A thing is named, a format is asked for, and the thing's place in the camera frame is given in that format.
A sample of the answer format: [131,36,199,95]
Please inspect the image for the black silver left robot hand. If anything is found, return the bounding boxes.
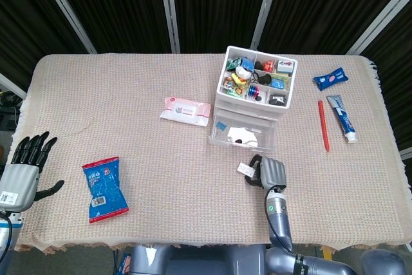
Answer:
[0,131,65,213]

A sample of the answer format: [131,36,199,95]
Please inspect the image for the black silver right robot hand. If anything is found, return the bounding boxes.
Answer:
[244,155,287,189]

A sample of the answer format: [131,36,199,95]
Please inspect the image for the small white packet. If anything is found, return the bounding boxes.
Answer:
[238,162,255,176]

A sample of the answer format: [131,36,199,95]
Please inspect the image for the white drawer organizer box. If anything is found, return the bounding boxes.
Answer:
[214,45,299,119]

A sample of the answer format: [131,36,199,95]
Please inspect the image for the white cloth with black spot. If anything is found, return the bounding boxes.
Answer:
[227,126,260,148]

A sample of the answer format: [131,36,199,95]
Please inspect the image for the red pen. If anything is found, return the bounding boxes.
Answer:
[317,100,331,153]

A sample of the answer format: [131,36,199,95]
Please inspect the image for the black binder clip pile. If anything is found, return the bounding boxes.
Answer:
[268,93,286,106]

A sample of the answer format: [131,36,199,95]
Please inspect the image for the black equipment clutter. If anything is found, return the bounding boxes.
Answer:
[0,90,20,119]

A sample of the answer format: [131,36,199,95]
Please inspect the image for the blue red snack bag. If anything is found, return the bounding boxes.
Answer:
[81,156,130,224]

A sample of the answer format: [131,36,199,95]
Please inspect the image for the blue silver toothpaste tube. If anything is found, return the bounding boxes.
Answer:
[326,95,359,144]

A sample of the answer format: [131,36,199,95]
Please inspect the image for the colourful small toy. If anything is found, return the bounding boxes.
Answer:
[223,77,248,95]

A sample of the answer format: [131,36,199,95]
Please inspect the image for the white green mahjong tile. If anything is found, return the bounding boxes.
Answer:
[277,60,295,73]

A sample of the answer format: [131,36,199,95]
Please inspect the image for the pink white wet wipes pack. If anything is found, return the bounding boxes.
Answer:
[159,96,212,128]

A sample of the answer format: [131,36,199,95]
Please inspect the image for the small blue tissue packet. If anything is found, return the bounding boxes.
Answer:
[312,67,350,91]

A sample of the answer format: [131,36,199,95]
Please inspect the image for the beige woven tablecloth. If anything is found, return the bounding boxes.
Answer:
[6,52,412,255]

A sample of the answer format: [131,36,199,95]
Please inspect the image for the grey robot torso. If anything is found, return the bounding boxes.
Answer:
[127,244,267,275]

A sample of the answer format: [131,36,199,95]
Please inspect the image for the blue pink package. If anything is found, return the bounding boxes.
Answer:
[117,252,132,275]

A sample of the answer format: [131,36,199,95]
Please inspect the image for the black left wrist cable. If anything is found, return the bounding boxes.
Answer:
[0,213,14,255]

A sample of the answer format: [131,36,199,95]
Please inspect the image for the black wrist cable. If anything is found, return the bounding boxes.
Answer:
[264,187,294,253]
[0,213,14,255]

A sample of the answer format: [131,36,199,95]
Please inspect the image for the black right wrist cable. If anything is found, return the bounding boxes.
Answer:
[264,187,294,253]

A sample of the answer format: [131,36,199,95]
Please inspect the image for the clear drawer with wide handle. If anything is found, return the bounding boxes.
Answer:
[215,98,285,115]

